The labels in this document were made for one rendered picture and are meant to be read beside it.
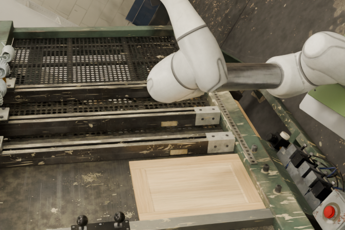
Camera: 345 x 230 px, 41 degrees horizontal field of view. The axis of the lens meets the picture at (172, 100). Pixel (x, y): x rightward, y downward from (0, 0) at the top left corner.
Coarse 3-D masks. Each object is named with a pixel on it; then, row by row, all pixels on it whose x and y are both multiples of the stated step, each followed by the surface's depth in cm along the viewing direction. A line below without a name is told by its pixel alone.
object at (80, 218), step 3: (81, 216) 146; (84, 216) 146; (78, 219) 145; (81, 219) 145; (84, 219) 145; (87, 219) 146; (78, 222) 145; (81, 222) 145; (84, 222) 145; (87, 222) 146; (81, 225) 145; (84, 225) 146; (81, 228) 154; (84, 228) 155
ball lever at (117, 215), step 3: (117, 213) 148; (120, 213) 148; (123, 213) 149; (114, 216) 148; (117, 216) 148; (120, 216) 148; (123, 216) 148; (114, 219) 148; (117, 219) 147; (120, 219) 147; (123, 219) 148; (117, 222) 148; (120, 222) 148; (114, 225) 157; (117, 225) 156; (120, 225) 157
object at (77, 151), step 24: (0, 144) 185; (24, 144) 192; (48, 144) 193; (72, 144) 194; (96, 144) 197; (120, 144) 196; (144, 144) 197; (168, 144) 199; (192, 144) 202; (216, 144) 204
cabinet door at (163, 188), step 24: (144, 168) 191; (168, 168) 193; (192, 168) 194; (216, 168) 195; (240, 168) 195; (144, 192) 178; (168, 192) 180; (192, 192) 181; (216, 192) 181; (240, 192) 182; (144, 216) 167; (168, 216) 168
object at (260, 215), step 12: (192, 216) 166; (204, 216) 166; (216, 216) 166; (228, 216) 167; (240, 216) 167; (252, 216) 167; (264, 216) 168; (60, 228) 157; (132, 228) 159; (144, 228) 159; (156, 228) 159; (168, 228) 160; (180, 228) 161; (192, 228) 162; (204, 228) 164; (216, 228) 165; (228, 228) 166
